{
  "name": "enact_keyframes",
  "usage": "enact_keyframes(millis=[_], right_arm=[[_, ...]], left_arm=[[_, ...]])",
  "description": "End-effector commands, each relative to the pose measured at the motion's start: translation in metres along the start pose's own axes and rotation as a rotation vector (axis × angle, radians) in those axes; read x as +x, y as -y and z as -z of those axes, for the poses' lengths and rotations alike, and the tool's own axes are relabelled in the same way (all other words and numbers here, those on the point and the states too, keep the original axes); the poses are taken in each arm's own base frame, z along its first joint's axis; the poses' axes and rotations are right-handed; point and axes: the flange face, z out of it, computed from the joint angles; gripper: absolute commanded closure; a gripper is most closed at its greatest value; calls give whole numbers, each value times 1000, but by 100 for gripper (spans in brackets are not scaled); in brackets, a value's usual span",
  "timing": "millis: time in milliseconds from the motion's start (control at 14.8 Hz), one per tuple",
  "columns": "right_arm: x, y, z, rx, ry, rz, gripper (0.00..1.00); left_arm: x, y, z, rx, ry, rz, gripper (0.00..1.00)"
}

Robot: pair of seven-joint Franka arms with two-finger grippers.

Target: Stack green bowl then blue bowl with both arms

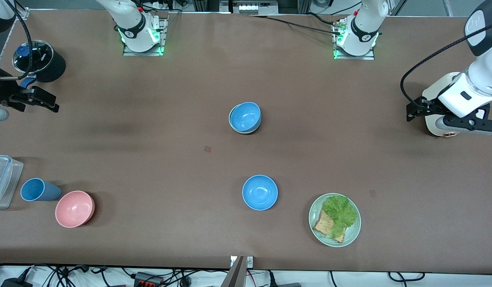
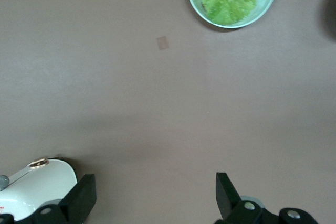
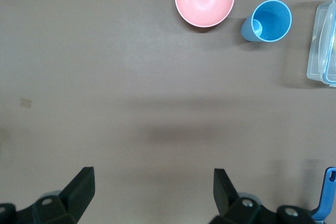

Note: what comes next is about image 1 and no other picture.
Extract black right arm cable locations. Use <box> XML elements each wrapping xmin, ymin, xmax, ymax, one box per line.
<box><xmin>0</xmin><ymin>0</ymin><xmax>33</xmax><ymax>80</ymax></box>

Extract lettuce leaf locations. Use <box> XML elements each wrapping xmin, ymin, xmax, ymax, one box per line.
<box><xmin>322</xmin><ymin>195</ymin><xmax>358</xmax><ymax>240</ymax></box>

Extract white power strip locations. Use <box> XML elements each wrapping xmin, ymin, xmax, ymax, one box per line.
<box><xmin>229</xmin><ymin>0</ymin><xmax>279</xmax><ymax>15</ymax></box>

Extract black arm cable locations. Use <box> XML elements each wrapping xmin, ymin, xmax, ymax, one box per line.
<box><xmin>0</xmin><ymin>0</ymin><xmax>33</xmax><ymax>80</ymax></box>
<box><xmin>400</xmin><ymin>25</ymin><xmax>492</xmax><ymax>111</ymax></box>

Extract pink bowl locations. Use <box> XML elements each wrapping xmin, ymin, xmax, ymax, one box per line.
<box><xmin>55</xmin><ymin>190</ymin><xmax>96</xmax><ymax>228</ymax></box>

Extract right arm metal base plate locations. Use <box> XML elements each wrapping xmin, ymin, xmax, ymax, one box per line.
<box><xmin>122</xmin><ymin>18</ymin><xmax>167</xmax><ymax>57</ymax></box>

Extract grey camera stand bar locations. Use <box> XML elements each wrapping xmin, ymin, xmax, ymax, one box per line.
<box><xmin>220</xmin><ymin>256</ymin><xmax>247</xmax><ymax>287</ymax></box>

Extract green plate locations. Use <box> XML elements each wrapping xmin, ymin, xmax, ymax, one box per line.
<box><xmin>308</xmin><ymin>193</ymin><xmax>362</xmax><ymax>248</ymax></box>

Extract long black table cable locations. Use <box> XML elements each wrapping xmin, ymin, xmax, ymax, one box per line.
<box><xmin>249</xmin><ymin>14</ymin><xmax>343</xmax><ymax>37</ymax></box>

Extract clear plastic container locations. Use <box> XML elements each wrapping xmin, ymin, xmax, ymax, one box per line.
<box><xmin>0</xmin><ymin>154</ymin><xmax>24</xmax><ymax>210</ymax></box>

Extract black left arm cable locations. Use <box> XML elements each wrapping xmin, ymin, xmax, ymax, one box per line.
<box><xmin>400</xmin><ymin>25</ymin><xmax>492</xmax><ymax>111</ymax></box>

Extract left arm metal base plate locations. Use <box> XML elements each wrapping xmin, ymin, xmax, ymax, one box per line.
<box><xmin>333</xmin><ymin>20</ymin><xmax>376</xmax><ymax>61</ymax></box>

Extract brown bread slice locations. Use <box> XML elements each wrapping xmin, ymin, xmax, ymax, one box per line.
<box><xmin>313</xmin><ymin>209</ymin><xmax>346</xmax><ymax>244</ymax></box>

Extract blue bowl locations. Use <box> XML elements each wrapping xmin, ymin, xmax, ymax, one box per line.
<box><xmin>242</xmin><ymin>175</ymin><xmax>279</xmax><ymax>211</ymax></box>
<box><xmin>230</xmin><ymin>102</ymin><xmax>262</xmax><ymax>132</ymax></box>

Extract aluminium frame profile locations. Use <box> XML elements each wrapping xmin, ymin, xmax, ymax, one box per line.
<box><xmin>2</xmin><ymin>0</ymin><xmax>30</xmax><ymax>19</ymax></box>

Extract blue cup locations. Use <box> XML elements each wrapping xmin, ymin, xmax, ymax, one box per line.
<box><xmin>20</xmin><ymin>177</ymin><xmax>63</xmax><ymax>202</ymax></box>

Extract black power adapter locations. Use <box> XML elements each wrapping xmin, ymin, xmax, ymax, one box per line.
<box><xmin>0</xmin><ymin>266</ymin><xmax>34</xmax><ymax>287</ymax></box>

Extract black power strip red switches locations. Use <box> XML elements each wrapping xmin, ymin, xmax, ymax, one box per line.
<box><xmin>134</xmin><ymin>272</ymin><xmax>163</xmax><ymax>287</ymax></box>

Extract black pot with blue handle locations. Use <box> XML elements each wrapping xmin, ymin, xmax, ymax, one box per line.
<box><xmin>12</xmin><ymin>40</ymin><xmax>67</xmax><ymax>89</ymax></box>

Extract black looped floor cable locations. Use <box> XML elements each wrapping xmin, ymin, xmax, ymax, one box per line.
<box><xmin>388</xmin><ymin>271</ymin><xmax>426</xmax><ymax>283</ymax></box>

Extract white toaster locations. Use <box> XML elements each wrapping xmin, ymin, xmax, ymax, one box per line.
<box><xmin>422</xmin><ymin>72</ymin><xmax>470</xmax><ymax>138</ymax></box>

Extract glass lid with blue knob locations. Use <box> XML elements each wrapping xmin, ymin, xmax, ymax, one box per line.
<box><xmin>12</xmin><ymin>40</ymin><xmax>55</xmax><ymax>75</ymax></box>

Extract green bowl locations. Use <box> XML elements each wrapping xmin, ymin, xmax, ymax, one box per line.
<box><xmin>228</xmin><ymin>104</ymin><xmax>262</xmax><ymax>135</ymax></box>

